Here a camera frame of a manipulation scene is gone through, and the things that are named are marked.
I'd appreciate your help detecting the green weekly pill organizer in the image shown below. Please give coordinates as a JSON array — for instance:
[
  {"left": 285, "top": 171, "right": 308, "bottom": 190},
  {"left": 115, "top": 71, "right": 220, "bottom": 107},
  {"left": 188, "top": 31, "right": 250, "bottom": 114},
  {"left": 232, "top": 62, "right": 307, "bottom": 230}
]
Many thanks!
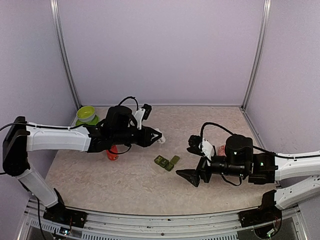
[{"left": 154, "top": 155, "right": 181, "bottom": 172}]

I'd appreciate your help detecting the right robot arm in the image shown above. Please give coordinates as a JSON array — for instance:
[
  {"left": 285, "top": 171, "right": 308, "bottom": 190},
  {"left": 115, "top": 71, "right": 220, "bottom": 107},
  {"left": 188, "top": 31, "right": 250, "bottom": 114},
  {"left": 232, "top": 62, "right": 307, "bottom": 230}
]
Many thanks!
[{"left": 176, "top": 122, "right": 320, "bottom": 222}]

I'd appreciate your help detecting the right aluminium frame post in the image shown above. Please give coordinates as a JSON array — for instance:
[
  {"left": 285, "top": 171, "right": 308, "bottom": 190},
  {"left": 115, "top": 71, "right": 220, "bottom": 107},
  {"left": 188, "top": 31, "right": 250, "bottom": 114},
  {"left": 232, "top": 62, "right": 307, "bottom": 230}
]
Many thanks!
[{"left": 241, "top": 0, "right": 272, "bottom": 112}]

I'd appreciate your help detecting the orange pill bottle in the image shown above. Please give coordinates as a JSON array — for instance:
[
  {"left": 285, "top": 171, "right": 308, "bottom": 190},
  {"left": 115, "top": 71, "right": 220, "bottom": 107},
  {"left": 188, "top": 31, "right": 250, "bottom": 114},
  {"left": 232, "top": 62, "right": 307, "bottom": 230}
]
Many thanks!
[{"left": 106, "top": 145, "right": 119, "bottom": 161}]

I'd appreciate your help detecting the aluminium frame post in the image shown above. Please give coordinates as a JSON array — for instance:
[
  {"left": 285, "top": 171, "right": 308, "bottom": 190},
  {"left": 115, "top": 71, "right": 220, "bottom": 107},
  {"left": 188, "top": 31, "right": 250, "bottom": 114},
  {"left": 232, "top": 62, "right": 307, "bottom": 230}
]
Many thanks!
[
  {"left": 50, "top": 0, "right": 82, "bottom": 110},
  {"left": 241, "top": 0, "right": 272, "bottom": 112}
]

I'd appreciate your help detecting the red patterned bowl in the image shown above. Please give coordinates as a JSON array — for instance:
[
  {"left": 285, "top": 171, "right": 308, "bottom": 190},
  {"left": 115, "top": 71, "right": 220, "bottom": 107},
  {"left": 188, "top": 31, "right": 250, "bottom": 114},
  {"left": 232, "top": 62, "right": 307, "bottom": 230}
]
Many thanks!
[{"left": 217, "top": 145, "right": 226, "bottom": 156}]

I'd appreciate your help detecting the left aluminium frame post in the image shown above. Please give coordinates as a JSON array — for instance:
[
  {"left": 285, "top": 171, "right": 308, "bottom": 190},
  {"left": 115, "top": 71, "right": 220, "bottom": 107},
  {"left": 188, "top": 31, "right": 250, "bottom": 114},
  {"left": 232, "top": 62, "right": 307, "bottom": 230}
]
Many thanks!
[{"left": 50, "top": 0, "right": 82, "bottom": 110}]

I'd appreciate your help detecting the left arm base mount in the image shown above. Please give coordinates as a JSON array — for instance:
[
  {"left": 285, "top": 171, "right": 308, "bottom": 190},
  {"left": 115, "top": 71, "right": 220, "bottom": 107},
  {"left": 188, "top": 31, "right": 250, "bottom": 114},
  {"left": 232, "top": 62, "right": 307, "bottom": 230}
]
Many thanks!
[{"left": 43, "top": 207, "right": 88, "bottom": 228}]

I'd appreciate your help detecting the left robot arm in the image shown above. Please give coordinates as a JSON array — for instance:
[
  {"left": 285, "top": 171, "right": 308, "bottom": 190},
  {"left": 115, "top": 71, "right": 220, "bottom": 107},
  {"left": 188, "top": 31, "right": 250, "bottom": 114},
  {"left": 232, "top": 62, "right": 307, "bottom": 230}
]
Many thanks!
[{"left": 2, "top": 103, "right": 166, "bottom": 223}]

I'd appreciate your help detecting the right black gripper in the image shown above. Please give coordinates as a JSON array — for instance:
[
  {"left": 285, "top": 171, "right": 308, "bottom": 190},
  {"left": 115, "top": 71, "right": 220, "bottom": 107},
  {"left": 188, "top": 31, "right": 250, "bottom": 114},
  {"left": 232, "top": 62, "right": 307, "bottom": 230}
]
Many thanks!
[{"left": 176, "top": 154, "right": 248, "bottom": 188}]

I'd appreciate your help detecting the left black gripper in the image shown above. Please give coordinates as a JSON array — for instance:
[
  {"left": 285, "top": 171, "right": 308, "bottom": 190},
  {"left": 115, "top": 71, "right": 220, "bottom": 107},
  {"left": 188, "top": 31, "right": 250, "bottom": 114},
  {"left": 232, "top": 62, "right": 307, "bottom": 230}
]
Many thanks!
[{"left": 112, "top": 125, "right": 162, "bottom": 148}]

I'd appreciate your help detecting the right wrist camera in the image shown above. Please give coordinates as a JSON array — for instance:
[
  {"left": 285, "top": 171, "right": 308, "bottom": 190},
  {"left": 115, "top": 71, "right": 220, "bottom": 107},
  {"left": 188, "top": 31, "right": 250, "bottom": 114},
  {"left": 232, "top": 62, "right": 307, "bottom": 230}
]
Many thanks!
[{"left": 188, "top": 135, "right": 216, "bottom": 160}]

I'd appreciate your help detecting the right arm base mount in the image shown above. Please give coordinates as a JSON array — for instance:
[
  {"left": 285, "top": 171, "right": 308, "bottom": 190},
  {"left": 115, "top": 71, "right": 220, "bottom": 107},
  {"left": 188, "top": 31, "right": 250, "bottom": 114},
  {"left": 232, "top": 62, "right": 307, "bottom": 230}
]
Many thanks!
[{"left": 238, "top": 207, "right": 282, "bottom": 228}]

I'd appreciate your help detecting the small white pill bottle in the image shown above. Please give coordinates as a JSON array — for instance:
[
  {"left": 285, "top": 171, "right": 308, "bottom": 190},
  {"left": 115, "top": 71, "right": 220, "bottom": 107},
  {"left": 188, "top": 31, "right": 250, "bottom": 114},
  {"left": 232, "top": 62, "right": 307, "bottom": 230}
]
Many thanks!
[{"left": 154, "top": 127, "right": 167, "bottom": 145}]

